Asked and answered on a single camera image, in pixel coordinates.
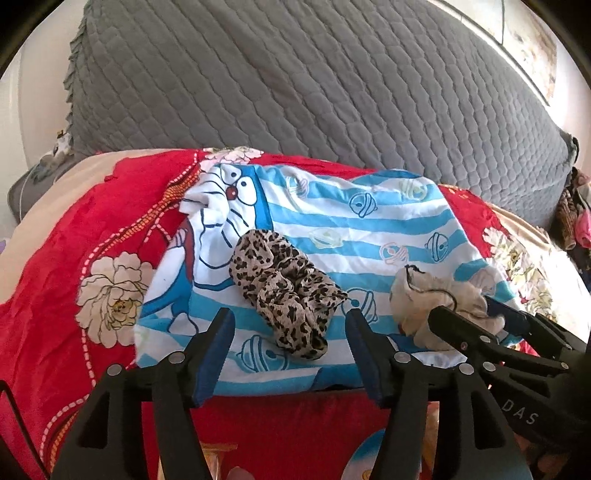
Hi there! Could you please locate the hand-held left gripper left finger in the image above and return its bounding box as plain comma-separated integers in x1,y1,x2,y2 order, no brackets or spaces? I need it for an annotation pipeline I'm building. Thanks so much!
51,308,236,480

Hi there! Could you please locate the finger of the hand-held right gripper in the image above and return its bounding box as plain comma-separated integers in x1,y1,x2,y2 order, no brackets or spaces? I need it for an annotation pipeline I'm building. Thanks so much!
427,305,570,376
485,298,587,357

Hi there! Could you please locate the grey fabric item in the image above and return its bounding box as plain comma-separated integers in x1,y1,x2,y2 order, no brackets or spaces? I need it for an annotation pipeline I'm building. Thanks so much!
9,157,77,222

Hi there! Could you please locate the orange snack packet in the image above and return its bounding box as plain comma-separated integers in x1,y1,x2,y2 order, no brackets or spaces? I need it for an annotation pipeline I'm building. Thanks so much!
203,440,238,480

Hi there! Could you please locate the beige sheet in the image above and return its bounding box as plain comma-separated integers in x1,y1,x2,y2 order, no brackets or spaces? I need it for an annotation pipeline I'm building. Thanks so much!
0,150,125,296

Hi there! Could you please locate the grey quilted sofa cover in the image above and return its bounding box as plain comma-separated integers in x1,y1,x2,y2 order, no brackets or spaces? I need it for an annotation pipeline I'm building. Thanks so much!
65,0,580,232

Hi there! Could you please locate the beige scrunchie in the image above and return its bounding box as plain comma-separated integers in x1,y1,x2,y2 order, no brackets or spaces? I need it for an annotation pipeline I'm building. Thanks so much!
390,264,506,347

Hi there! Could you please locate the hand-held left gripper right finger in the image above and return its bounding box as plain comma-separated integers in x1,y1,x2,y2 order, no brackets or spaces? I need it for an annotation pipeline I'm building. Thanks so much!
345,308,532,480

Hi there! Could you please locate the small figurine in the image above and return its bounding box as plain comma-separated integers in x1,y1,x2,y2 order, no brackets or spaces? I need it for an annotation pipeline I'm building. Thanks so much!
51,130,75,162

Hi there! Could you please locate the pile of clothes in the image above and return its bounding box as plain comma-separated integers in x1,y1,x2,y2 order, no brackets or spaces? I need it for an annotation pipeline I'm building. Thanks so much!
554,166,591,252

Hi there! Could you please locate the leopard print scrunchie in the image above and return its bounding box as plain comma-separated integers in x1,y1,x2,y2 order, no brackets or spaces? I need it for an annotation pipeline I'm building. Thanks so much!
229,229,349,361

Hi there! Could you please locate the red floral blanket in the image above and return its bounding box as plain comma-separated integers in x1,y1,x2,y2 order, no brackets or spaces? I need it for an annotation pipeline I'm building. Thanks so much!
0,147,578,480

